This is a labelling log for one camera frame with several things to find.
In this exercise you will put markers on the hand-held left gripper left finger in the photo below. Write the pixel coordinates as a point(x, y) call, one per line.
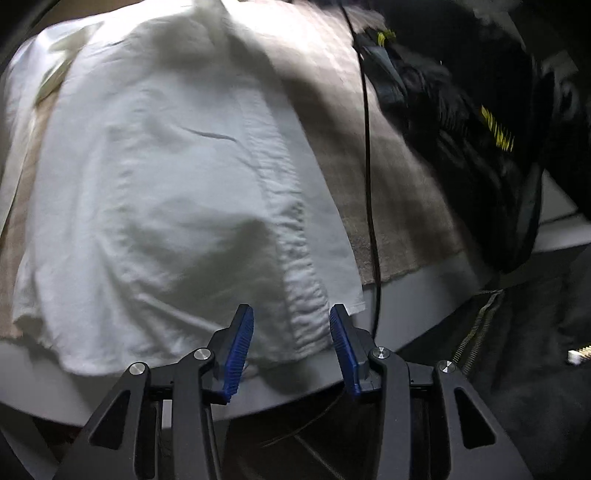
point(238, 350)

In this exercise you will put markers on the plaid rug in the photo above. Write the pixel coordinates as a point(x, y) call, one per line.
point(406, 198)

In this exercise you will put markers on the white shirt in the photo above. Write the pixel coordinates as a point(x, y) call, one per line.
point(161, 184)

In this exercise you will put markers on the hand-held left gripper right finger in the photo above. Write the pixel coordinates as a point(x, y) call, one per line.
point(344, 350)

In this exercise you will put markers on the black yellow-striped jacket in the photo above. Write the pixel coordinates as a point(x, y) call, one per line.
point(471, 152)

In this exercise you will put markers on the cream garment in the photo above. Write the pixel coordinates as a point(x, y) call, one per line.
point(60, 67)

